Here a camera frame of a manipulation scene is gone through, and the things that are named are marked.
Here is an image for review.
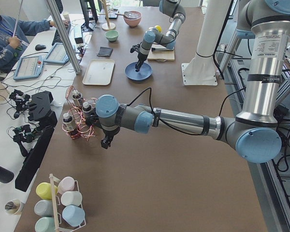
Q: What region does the teach pendant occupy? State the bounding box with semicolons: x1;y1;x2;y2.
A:
44;43;69;65
13;56;44;81

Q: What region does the teach pendant far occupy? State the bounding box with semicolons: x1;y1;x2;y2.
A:
44;43;69;65

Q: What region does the cream rabbit tray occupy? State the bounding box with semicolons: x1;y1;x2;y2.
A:
82;59;115;86

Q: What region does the seated person blue hoodie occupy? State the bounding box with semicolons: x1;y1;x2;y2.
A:
0;14;56;73

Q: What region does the white cup rack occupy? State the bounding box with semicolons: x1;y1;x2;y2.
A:
49;174;87;232

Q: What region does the black thermos bottle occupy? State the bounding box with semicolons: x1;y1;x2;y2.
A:
0;166;14;184

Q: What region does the dark drink bottle upper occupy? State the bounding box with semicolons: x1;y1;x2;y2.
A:
72;89;84;108

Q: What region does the black computer mouse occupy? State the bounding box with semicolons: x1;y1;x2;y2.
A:
35;44;46;51

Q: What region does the grey folded cloth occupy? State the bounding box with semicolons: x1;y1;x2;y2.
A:
97;46;113;57

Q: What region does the dark drink bottle outer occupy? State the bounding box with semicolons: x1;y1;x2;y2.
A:
63;113;81;139

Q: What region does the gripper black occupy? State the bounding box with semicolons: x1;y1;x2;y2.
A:
130;43;150;72
85;108;120;148

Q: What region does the wooden cutting board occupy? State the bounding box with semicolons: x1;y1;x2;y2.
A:
147;44;175;61

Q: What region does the black keyboard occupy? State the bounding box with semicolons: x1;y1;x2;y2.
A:
52;22;71;45

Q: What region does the pink bowl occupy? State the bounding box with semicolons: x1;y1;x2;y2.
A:
124;11;142;27

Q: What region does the dark drink bottle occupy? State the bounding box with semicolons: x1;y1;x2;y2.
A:
82;101;93;119
72;89;84;108
63;113;81;139

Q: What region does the yellow cup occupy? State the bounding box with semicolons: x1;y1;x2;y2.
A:
36;182;52;200

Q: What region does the pink cup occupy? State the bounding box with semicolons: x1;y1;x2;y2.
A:
58;176;75;194

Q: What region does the yellow lemon outer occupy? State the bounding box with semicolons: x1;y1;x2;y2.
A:
154;25;162;32

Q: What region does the steel ice scoop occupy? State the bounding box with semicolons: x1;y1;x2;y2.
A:
116;11;139;19

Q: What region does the blue cup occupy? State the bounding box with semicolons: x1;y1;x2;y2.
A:
62;205;85;227

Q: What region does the grey cup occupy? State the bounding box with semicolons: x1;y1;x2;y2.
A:
34;200;54;217

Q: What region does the dark drink bottle middle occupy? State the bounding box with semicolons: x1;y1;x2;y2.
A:
82;101;93;119

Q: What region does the aluminium frame post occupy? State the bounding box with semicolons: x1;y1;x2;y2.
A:
45;0;81;74

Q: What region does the green bowl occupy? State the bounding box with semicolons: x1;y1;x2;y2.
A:
105;30;119;42

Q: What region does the wooden cup stand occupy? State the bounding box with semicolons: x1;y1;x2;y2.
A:
100;0;116;31

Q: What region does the blue plate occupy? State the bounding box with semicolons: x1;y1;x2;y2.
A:
125;61;153;81

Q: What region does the steel muddler black tip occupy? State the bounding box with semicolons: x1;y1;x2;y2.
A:
151;47;174;52

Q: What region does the black monitor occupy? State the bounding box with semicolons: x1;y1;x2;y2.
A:
80;0;98;32

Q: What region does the copper wire bottle rack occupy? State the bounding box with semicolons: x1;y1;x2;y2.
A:
62;86;97;141

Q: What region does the light green cup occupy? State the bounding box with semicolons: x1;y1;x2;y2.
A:
35;217;55;232

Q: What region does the white cup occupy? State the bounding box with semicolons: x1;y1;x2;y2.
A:
61;191;83;206

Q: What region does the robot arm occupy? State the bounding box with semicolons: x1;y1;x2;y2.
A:
130;0;186;72
86;0;290;163

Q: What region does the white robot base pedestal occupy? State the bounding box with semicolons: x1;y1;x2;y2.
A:
182;0;233;86

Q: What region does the paper cup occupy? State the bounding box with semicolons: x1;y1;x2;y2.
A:
4;199;25;215

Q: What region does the teach pendant near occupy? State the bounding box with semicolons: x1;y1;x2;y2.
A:
13;56;44;81

